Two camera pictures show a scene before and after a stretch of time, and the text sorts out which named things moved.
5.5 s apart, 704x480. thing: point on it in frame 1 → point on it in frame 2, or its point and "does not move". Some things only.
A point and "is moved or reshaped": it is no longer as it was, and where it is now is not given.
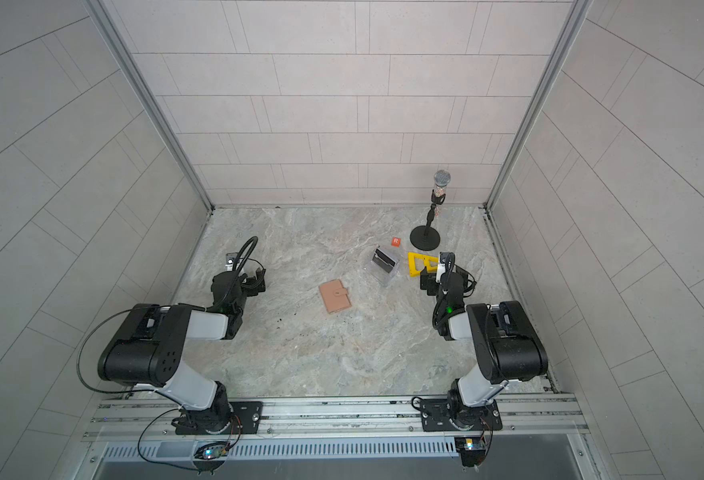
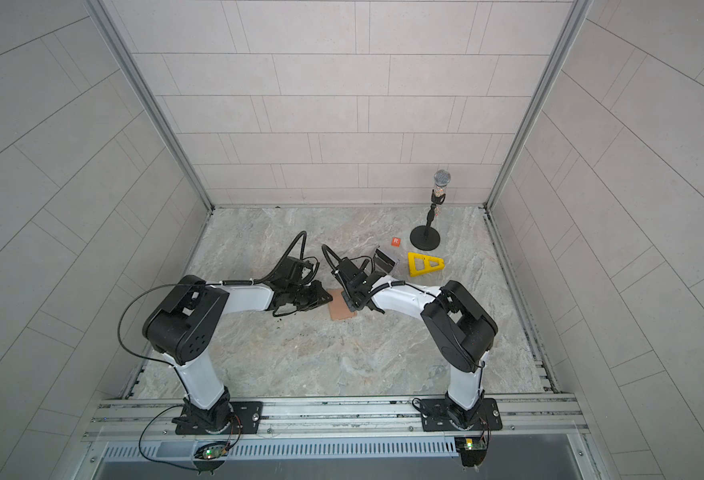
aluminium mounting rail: x=342 y=417 does not move
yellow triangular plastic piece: x=430 y=263 does not move
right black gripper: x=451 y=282 → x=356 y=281
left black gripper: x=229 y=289 → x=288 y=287
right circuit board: x=472 y=450 does not move
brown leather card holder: x=335 y=296 is moved or reshaped
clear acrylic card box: x=383 y=266 does not move
